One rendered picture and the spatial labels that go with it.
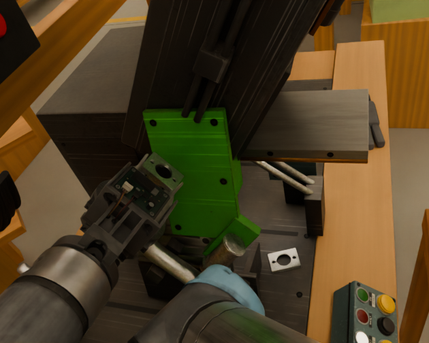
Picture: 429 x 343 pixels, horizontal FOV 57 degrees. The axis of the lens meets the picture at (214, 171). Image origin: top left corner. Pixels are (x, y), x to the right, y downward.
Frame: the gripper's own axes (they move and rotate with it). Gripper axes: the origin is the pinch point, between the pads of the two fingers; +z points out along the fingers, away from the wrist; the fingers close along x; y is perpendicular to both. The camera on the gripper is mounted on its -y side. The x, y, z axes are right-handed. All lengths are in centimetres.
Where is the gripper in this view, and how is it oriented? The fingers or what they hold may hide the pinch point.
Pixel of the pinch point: (154, 181)
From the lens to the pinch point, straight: 55.8
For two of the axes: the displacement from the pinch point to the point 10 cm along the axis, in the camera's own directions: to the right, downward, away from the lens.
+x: -7.7, -6.3, -1.0
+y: 5.7, -6.1, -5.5
